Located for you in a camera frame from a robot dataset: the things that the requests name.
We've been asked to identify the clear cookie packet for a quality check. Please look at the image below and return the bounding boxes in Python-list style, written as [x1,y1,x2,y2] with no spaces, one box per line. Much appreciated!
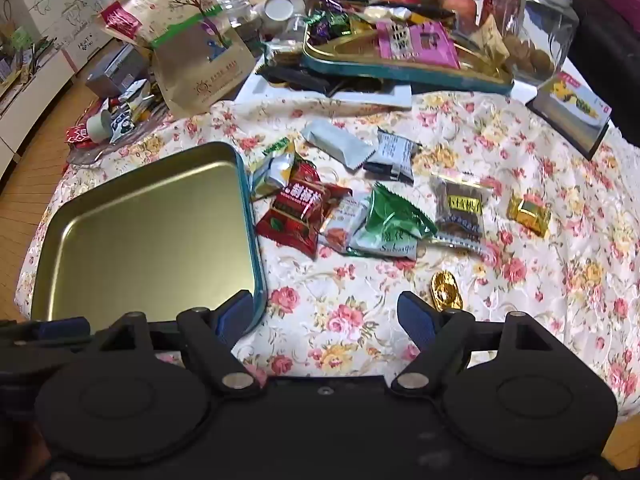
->
[264,40,307,69]

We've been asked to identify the blue white packet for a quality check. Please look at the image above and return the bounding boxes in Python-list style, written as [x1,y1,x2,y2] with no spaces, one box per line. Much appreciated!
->
[109,109,140,144]

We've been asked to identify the glass cup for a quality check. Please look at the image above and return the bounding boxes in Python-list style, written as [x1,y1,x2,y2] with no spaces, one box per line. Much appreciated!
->
[287,12,310,42]

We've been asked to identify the red snack packet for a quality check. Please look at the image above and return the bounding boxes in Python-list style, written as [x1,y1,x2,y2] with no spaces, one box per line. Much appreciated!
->
[255,154,352,259]

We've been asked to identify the box with yellow print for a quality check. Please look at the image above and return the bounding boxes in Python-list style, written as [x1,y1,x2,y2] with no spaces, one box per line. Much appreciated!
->
[524,72,614,161]

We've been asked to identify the clear glass jar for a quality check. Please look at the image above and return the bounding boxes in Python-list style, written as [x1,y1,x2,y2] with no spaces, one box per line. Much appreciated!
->
[219,0,263,47]

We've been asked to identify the long black packet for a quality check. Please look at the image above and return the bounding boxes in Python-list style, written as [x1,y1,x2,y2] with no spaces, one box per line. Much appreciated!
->
[260,66,332,97]

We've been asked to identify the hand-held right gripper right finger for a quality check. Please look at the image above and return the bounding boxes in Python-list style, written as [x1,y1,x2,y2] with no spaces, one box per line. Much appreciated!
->
[391,291,551,395]

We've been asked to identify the tan paper packet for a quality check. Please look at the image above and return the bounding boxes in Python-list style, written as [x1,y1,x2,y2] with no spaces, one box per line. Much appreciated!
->
[469,14,512,69]

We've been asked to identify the pink snack packet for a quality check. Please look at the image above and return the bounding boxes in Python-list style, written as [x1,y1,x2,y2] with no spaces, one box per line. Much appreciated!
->
[375,20,461,71]

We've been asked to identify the white orange snack packet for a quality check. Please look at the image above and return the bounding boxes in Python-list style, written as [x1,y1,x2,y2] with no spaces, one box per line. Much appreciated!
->
[319,197,372,254]

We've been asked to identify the purple foil candy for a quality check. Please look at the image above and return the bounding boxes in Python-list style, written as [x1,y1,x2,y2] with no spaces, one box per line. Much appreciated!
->
[319,9,352,37]

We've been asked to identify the small green yellow packet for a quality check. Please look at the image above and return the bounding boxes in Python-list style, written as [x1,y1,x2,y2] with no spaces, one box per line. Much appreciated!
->
[249,137,297,202]

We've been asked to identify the green snack packet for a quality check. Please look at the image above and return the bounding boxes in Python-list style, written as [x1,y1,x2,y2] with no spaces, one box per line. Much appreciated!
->
[349,182,439,262]

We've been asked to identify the gold tin tray teal rim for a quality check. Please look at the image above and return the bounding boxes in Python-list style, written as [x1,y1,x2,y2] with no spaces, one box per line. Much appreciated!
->
[30,141,267,333]

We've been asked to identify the grey snack packet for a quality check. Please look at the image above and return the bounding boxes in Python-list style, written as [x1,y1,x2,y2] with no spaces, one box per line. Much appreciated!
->
[301,119,376,169]

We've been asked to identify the teal tin with gold insert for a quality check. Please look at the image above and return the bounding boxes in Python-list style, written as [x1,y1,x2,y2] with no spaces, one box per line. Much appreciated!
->
[301,24,516,96]

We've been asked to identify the brown clear snack packet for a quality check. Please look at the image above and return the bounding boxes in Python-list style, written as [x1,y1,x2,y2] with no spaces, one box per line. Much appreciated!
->
[431,174,494,257]

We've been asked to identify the kraft paper bag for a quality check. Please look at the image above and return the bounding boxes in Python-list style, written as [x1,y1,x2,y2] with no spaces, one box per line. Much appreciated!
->
[99,0,257,119]

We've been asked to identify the white lid jar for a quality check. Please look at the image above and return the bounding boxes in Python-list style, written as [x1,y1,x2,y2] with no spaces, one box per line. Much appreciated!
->
[262,0,297,37]

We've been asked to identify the grey box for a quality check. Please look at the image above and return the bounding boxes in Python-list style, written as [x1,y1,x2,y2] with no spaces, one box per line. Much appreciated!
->
[84,44,152,99]

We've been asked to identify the tape roll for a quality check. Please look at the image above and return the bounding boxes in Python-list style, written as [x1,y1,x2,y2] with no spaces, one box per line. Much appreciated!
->
[86,109,114,142]

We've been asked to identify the low white cabinet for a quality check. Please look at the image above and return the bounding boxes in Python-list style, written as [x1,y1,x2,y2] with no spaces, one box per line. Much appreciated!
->
[0,35,78,178]

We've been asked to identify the floral tablecloth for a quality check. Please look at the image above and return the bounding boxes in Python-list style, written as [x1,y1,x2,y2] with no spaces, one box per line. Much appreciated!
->
[15,91,640,418]

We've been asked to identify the gold foil candy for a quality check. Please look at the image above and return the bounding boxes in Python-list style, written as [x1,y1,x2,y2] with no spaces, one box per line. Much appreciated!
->
[505,191,552,239]

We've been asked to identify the gold ingot chocolate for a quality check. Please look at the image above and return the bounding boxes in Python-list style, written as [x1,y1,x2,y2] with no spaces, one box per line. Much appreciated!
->
[429,269,464,314]

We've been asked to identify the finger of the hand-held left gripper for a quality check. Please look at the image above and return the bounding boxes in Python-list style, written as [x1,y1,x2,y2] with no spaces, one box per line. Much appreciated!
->
[0,317,93,352]

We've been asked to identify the black white snack packet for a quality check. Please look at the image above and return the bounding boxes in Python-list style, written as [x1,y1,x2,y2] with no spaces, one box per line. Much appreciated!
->
[363,128,422,184]

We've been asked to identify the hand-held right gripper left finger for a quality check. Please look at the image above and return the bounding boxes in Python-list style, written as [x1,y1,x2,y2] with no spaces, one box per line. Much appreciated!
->
[92,290,261,393]

